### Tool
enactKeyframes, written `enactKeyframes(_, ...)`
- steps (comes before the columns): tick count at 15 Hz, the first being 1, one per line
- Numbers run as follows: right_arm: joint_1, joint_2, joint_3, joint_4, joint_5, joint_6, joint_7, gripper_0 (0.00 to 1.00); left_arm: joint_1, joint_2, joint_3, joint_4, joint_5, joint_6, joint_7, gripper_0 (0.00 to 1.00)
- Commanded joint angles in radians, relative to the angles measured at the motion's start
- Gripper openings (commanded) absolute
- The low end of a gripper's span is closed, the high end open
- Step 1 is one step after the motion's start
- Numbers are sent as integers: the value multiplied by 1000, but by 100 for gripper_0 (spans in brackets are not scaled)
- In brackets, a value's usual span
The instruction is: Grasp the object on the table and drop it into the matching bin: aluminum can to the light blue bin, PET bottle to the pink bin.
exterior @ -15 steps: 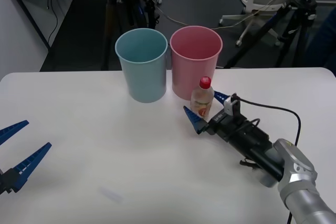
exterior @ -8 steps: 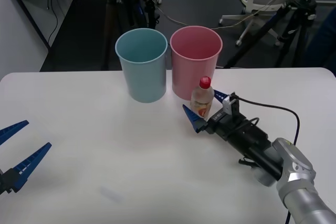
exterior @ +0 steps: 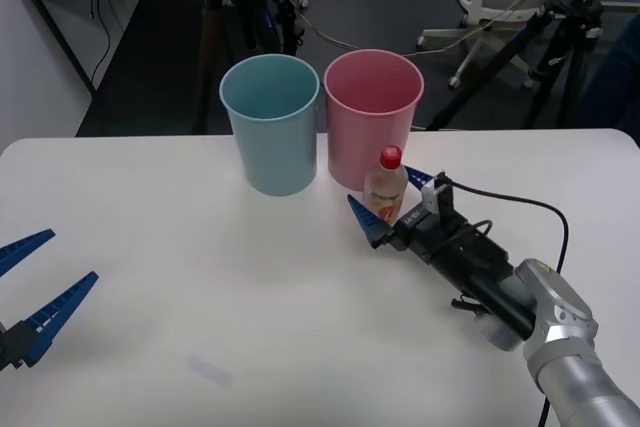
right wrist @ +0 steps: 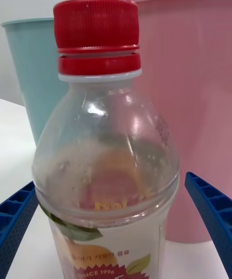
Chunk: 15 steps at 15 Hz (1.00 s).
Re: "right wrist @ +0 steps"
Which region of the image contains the pink plastic bin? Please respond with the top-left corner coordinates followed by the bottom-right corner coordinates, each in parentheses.
top-left (130, 0), bottom-right (232, 244)

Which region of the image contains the clear bottle with red cap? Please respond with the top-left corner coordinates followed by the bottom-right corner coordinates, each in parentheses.
top-left (31, 0), bottom-right (181, 279)

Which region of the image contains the pale blue plastic bin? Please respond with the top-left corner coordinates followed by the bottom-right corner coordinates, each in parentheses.
top-left (0, 17), bottom-right (71, 146)

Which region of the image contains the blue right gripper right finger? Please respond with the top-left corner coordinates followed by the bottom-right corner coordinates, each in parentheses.
top-left (185, 171), bottom-right (232, 279)

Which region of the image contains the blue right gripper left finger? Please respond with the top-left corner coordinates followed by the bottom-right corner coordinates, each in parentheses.
top-left (0, 180), bottom-right (39, 279)

